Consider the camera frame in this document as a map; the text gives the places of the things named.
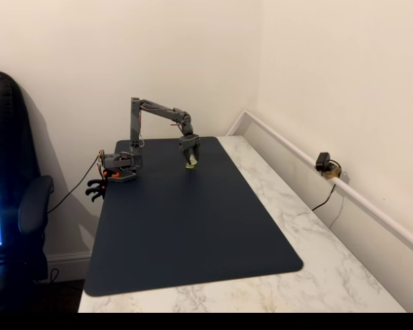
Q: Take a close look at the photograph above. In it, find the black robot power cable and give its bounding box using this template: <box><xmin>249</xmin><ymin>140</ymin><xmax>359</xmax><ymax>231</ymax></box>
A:
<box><xmin>47</xmin><ymin>155</ymin><xmax>102</xmax><ymax>215</ymax></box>

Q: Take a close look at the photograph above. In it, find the black office chair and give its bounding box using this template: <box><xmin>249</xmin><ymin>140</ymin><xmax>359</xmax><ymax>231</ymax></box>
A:
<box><xmin>0</xmin><ymin>70</ymin><xmax>55</xmax><ymax>314</ymax></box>

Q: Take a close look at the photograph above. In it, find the dark desk mat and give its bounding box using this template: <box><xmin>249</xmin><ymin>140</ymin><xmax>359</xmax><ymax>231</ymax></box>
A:
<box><xmin>83</xmin><ymin>136</ymin><xmax>304</xmax><ymax>298</ymax></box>

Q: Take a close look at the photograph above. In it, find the grey robot arm with base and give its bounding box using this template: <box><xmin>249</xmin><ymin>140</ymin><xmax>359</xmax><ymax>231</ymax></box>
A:
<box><xmin>98</xmin><ymin>97</ymin><xmax>195</xmax><ymax>185</ymax></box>

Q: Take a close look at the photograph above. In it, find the black clamp with orange pads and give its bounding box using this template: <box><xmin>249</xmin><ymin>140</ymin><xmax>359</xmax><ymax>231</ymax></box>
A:
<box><xmin>85</xmin><ymin>187</ymin><xmax>107</xmax><ymax>204</ymax></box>
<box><xmin>85</xmin><ymin>168</ymin><xmax>111</xmax><ymax>190</ymax></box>

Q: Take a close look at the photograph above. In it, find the white wall ledge rail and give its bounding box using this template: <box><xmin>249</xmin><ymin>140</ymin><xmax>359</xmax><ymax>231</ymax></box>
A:
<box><xmin>226</xmin><ymin>109</ymin><xmax>413</xmax><ymax>259</ymax></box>

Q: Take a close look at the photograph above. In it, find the black cable on floor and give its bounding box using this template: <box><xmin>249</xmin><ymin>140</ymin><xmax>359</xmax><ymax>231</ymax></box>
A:
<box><xmin>34</xmin><ymin>267</ymin><xmax>61</xmax><ymax>285</ymax></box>

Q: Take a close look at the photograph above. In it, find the black webcam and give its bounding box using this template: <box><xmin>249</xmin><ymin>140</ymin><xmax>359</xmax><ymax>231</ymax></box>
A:
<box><xmin>315</xmin><ymin>151</ymin><xmax>332</xmax><ymax>172</ymax></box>

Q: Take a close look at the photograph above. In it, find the black webcam cable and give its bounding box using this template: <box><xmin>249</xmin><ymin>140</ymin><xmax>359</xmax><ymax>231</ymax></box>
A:
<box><xmin>311</xmin><ymin>159</ymin><xmax>342</xmax><ymax>212</ymax></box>

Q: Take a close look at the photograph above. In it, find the white baseboard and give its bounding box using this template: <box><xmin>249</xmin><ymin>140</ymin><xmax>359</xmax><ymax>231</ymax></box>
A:
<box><xmin>45</xmin><ymin>251</ymin><xmax>92</xmax><ymax>284</ymax></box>

